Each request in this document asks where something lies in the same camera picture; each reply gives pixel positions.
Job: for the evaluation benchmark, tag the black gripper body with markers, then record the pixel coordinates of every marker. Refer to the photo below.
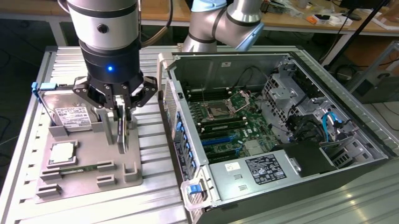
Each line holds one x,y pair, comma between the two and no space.
108,65

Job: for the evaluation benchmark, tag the black graphics card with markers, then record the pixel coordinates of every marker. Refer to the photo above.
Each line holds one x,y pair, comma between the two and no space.
123,135

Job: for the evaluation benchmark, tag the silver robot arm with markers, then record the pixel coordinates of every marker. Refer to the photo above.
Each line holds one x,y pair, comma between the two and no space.
103,23

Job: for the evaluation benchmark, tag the hard disk in blue carrier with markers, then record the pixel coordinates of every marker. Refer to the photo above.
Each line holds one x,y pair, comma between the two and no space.
71,114

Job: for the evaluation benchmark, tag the open PC case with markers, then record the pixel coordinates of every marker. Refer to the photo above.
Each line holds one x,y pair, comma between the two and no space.
192,116

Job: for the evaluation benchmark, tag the thin locking lever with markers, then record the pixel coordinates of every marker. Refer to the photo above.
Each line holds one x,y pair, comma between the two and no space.
203,94

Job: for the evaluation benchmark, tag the grey parts rack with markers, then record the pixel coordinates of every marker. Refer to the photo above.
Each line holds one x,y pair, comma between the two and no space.
89,154

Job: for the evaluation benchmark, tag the CPU socket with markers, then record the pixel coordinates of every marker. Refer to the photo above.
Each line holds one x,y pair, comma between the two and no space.
218,110

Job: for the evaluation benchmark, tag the silver CPU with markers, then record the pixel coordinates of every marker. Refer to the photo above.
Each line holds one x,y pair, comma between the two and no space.
63,152

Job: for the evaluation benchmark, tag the black installed RAM stick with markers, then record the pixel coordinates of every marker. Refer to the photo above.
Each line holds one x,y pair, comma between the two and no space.
223,127

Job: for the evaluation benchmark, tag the metal socket cover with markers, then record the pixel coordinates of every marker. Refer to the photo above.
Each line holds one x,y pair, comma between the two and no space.
239,93

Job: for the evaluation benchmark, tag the blue expansion slot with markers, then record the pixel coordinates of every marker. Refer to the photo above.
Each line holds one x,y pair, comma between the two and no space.
218,141

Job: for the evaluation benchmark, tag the green RAM stick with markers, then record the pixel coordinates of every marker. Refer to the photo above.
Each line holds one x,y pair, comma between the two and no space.
77,169

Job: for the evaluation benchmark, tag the black expansion slot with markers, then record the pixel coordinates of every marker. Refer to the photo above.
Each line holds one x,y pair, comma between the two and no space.
223,155

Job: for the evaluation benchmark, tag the green motherboard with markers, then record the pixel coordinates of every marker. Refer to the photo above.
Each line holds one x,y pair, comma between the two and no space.
259,126

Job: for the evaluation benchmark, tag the metal disk bay cage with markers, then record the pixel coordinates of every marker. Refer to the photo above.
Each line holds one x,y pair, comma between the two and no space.
280,93

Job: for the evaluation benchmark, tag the blue case latch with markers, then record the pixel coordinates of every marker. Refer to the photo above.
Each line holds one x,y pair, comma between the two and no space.
194,189

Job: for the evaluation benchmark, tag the grey power supply unit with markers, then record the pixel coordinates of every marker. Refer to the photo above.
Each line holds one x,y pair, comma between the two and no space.
250,182

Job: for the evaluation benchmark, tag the wooden desk with clutter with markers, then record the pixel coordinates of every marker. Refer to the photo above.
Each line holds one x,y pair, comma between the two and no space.
280,22

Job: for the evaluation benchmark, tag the black plastic cover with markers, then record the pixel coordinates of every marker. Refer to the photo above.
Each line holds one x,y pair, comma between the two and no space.
306,158

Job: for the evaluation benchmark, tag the grey vented disk bay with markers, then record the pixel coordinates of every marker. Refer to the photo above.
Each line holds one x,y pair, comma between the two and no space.
343,156

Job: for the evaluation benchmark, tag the black tripod pole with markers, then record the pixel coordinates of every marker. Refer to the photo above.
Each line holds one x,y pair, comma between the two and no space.
360,26

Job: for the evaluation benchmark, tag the grey computer tower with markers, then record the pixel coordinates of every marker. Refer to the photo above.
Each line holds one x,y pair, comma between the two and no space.
380,88

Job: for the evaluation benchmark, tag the black monitor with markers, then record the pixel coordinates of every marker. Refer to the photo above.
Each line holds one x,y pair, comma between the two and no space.
358,3

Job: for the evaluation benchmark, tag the wooden desk with white frame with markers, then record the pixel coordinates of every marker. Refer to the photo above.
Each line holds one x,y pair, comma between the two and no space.
31,7

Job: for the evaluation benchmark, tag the aluminium frame post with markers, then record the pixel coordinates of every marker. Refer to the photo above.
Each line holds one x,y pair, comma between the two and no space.
392,45

